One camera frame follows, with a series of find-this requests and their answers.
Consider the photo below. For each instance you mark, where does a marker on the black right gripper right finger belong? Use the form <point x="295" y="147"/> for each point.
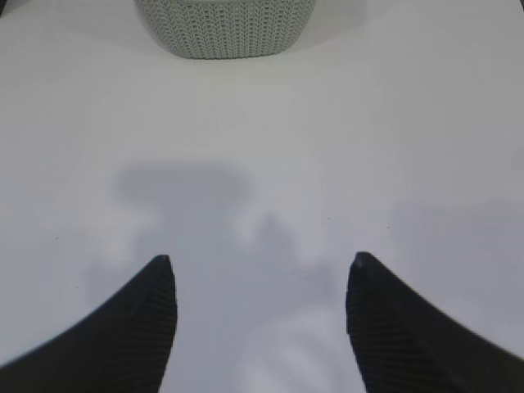
<point x="403" y="343"/>

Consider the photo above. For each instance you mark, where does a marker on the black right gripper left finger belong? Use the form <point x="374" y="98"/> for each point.
<point x="122" y="346"/>

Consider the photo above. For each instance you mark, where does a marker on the green plastic woven basket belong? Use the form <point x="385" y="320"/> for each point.
<point x="223" y="30"/>

